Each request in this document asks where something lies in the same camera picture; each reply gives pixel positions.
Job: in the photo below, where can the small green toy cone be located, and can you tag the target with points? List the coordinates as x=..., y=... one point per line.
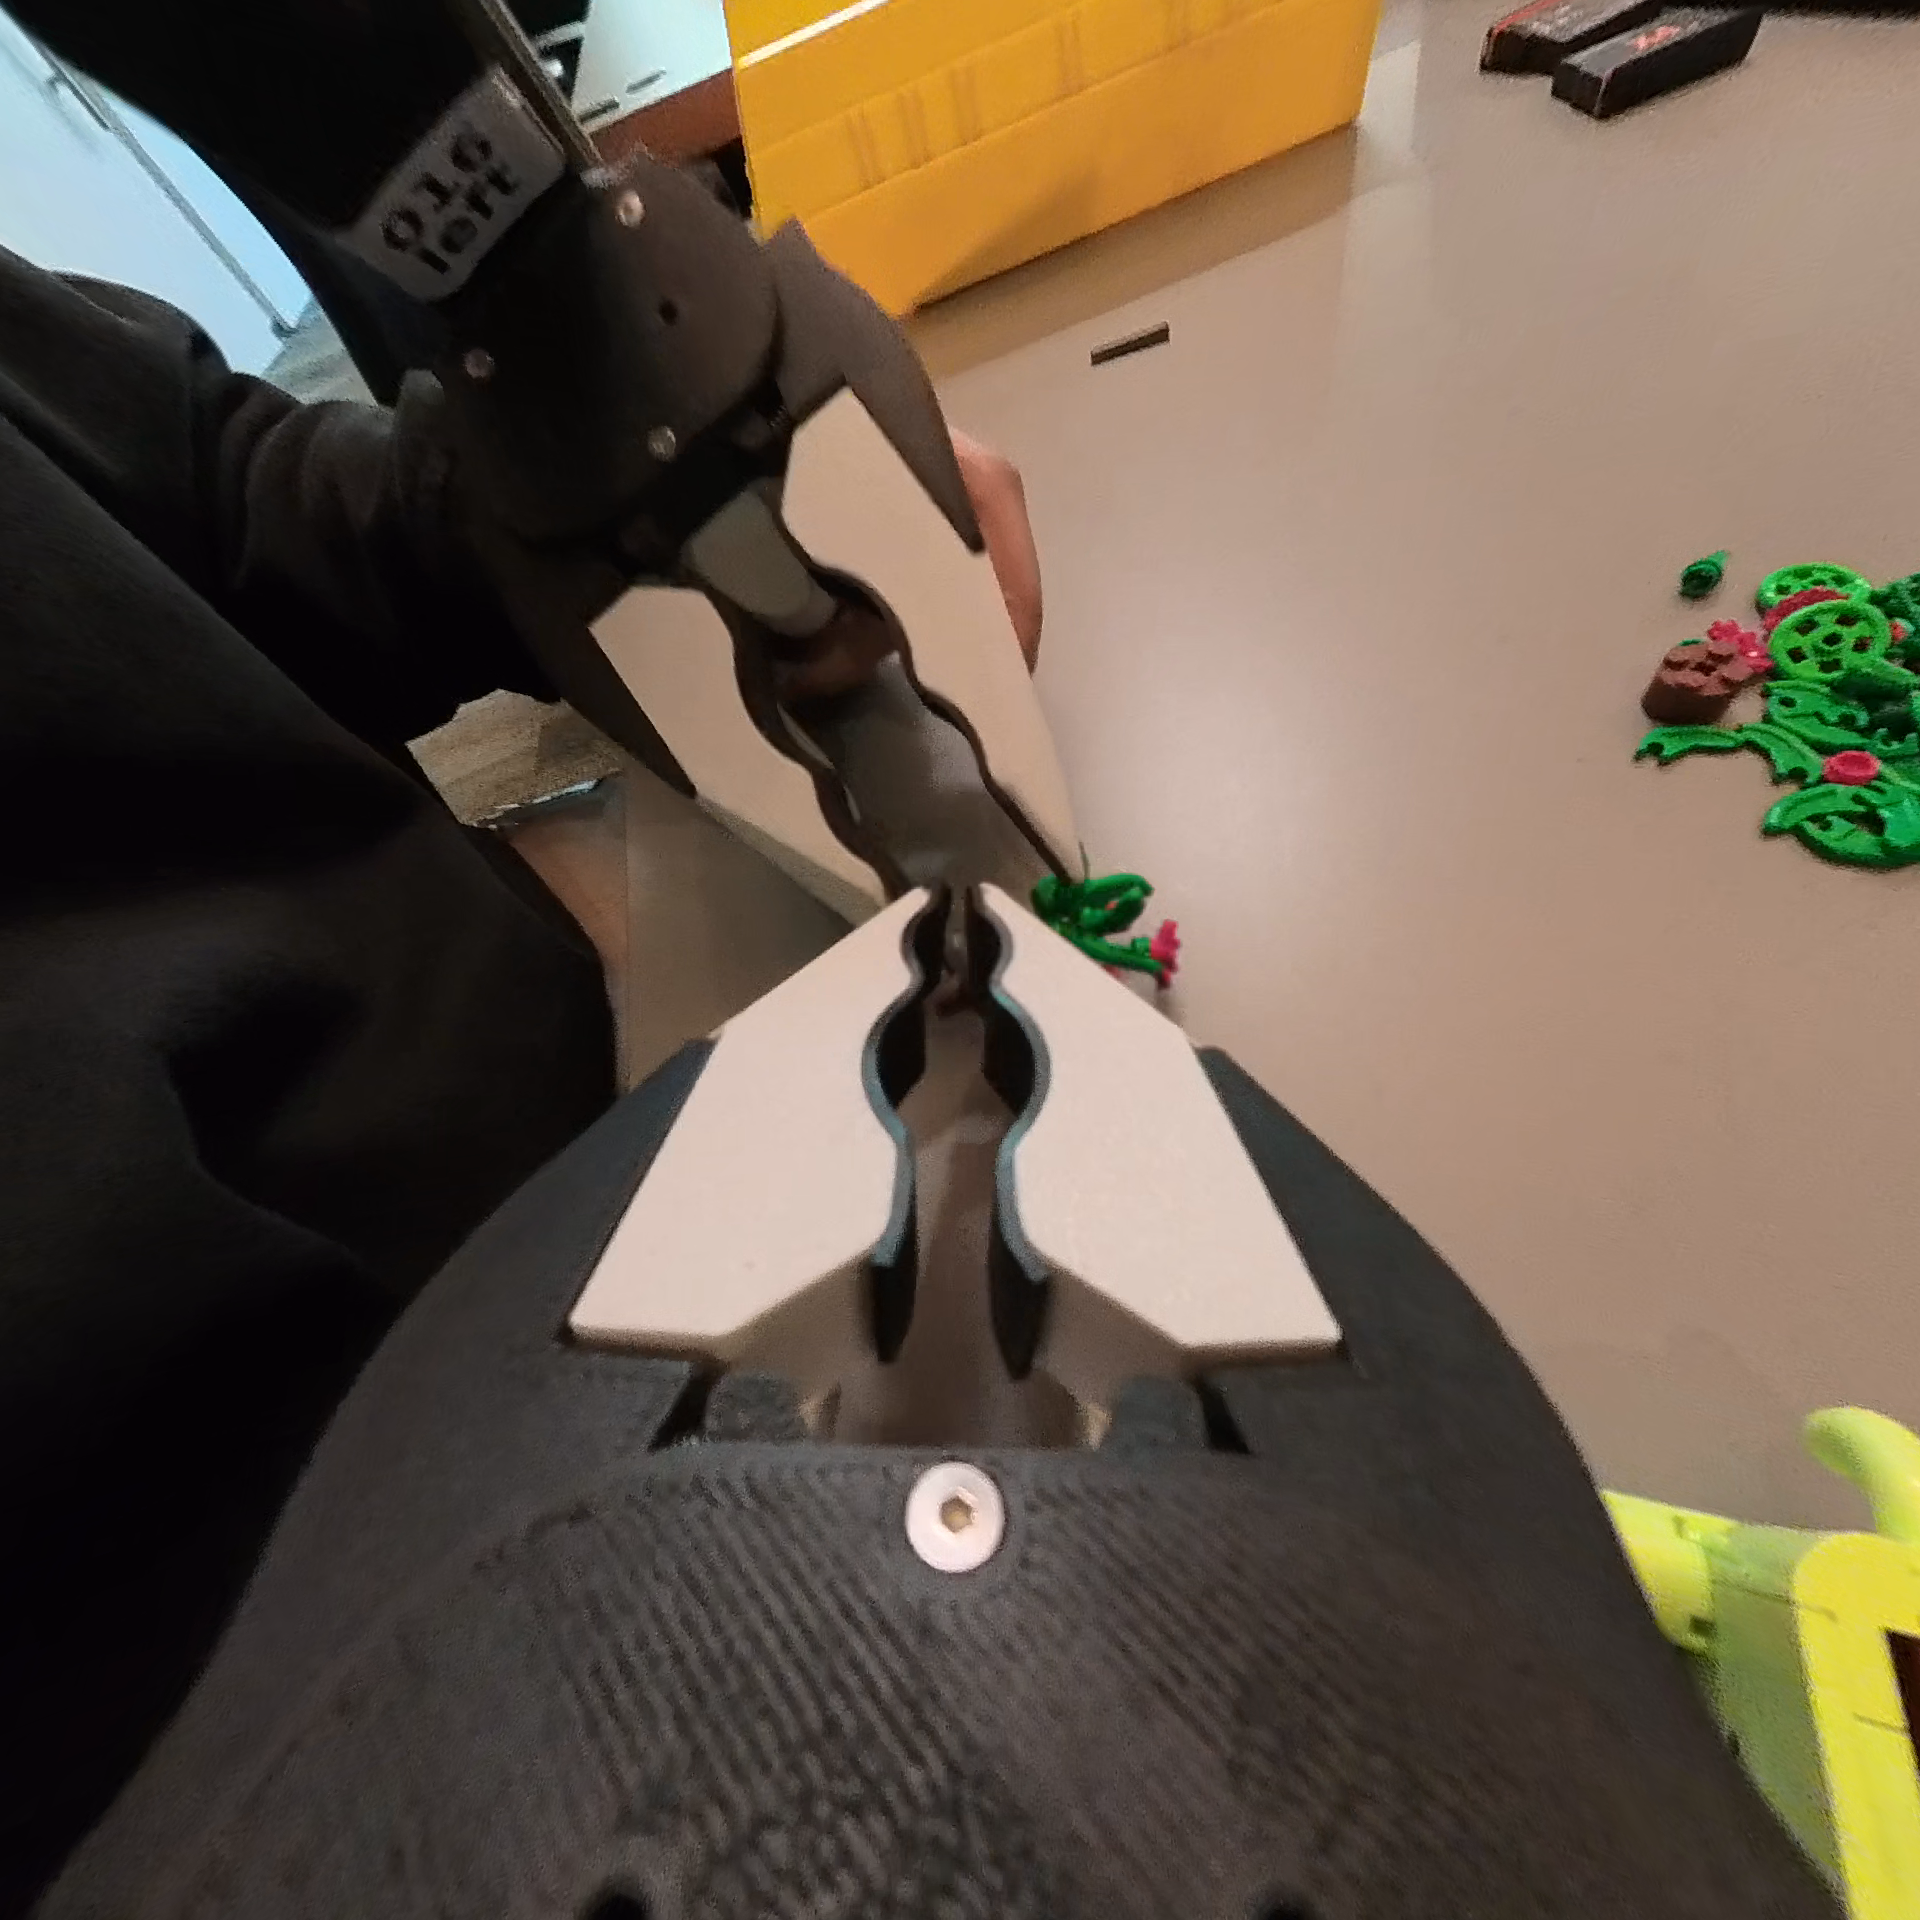
x=1705, y=572

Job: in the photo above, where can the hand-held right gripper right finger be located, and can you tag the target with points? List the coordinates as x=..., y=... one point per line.
x=1155, y=1200

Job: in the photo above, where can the green leafy toy plant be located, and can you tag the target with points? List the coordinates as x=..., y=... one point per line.
x=1095, y=907

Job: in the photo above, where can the pile of small toy pieces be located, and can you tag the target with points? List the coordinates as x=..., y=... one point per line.
x=1846, y=705

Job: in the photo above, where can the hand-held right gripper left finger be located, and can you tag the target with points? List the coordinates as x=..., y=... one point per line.
x=735, y=1185

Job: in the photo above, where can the person's left hand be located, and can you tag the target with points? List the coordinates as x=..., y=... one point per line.
x=1004, y=539

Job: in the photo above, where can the brown round toy brick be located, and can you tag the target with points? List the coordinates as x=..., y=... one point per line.
x=1687, y=681

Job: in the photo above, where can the small black battery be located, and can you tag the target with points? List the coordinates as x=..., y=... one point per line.
x=1652, y=60
x=1561, y=30

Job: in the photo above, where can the person's left forearm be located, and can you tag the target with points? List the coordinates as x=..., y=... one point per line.
x=271, y=494

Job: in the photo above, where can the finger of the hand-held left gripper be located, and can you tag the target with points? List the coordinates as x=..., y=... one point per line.
x=706, y=705
x=932, y=598

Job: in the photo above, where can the lime toy brick pot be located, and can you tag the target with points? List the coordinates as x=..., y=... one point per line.
x=1846, y=1681

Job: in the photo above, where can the yellow plastic bin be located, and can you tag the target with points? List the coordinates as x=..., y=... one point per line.
x=1050, y=136

